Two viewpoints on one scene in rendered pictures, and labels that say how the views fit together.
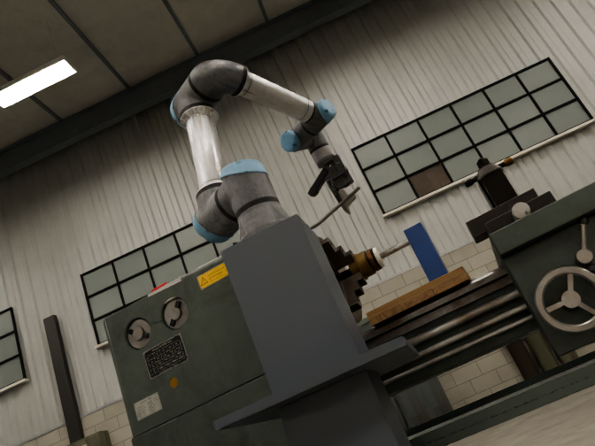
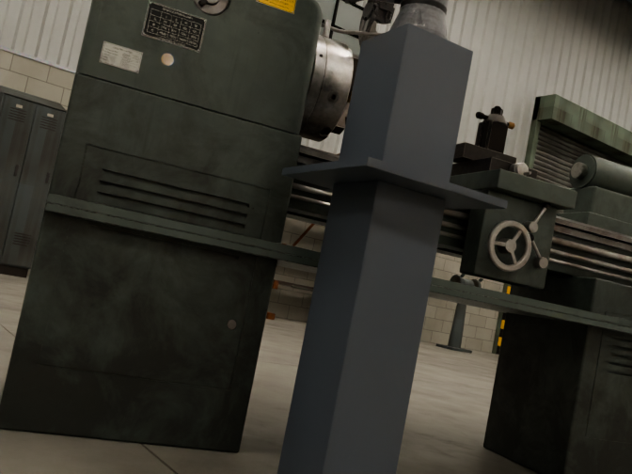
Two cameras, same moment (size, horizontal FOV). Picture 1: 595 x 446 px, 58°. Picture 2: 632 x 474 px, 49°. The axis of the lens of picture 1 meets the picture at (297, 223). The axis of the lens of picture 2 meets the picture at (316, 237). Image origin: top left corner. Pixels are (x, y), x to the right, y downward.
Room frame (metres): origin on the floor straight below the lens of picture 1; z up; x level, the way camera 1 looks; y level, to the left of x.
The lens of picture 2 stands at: (-0.04, 1.20, 0.46)
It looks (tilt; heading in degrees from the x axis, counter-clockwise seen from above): 4 degrees up; 324
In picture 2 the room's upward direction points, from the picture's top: 11 degrees clockwise
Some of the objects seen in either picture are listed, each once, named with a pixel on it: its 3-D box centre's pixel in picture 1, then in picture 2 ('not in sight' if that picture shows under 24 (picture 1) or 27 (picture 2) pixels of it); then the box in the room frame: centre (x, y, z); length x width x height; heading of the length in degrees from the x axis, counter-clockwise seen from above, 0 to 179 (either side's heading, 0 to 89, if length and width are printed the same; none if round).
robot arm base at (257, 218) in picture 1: (264, 226); (419, 26); (1.24, 0.08, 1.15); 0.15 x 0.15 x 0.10
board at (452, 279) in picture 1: (426, 302); not in sight; (1.69, -0.27, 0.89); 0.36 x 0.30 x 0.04; 165
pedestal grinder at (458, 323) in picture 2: not in sight; (460, 312); (7.14, -7.01, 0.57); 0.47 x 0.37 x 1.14; 87
